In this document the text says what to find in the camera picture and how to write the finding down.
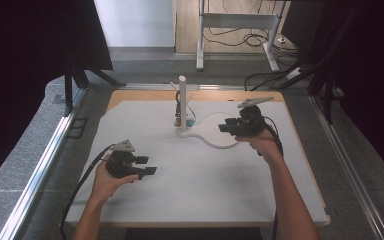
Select aluminium floor rail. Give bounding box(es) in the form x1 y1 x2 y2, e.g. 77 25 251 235
0 87 88 240
308 94 384 240

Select black tripod stand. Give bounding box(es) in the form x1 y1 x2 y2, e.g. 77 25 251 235
63 58 127 117

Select white peg stand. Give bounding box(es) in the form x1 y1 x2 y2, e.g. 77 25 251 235
169 75 245 150

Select white table mat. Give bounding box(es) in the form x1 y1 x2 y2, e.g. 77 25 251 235
65 99 329 225

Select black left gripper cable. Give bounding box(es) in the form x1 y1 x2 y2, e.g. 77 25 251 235
59 143 117 240

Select black curtain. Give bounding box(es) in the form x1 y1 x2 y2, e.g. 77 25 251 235
0 0 114 194

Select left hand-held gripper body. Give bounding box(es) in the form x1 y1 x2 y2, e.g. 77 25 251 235
105 139 140 180

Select white metal desk frame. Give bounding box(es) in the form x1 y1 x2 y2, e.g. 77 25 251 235
195 0 288 73

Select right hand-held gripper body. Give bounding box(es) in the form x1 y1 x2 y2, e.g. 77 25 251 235
234 96 275 137

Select white power strip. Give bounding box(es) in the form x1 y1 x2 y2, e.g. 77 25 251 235
285 67 304 80

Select dark stand legs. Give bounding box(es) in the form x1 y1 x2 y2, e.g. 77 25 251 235
273 6 361 125

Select green cord horse keychain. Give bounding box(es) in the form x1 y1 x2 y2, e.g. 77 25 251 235
174 89 182 128

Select black floor cables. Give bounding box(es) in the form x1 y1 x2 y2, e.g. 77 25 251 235
203 0 301 92

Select person's right hand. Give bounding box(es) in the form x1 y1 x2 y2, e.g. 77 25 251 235
235 128 284 165

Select person's left hand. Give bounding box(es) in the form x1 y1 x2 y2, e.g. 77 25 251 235
90 162 140 201

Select thin white wire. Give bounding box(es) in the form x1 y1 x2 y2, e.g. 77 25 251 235
193 111 239 127

